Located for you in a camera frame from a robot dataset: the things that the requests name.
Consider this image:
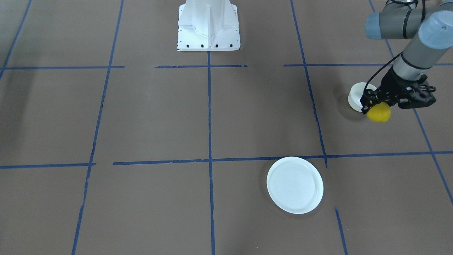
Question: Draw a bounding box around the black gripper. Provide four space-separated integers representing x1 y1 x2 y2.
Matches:
360 67 423 114

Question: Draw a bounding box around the yellow lemon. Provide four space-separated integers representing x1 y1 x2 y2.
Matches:
366 103 391 123

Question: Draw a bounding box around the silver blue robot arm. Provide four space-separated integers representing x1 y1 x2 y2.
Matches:
360 0 453 114

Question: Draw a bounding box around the white bowl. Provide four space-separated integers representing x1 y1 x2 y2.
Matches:
348 82 367 113

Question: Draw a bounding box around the white round plate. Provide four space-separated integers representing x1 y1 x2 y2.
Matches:
266 157 324 215

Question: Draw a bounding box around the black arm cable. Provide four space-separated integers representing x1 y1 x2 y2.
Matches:
363 0 425 103

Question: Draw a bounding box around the white pedestal column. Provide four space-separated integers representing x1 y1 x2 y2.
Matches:
177 0 241 51

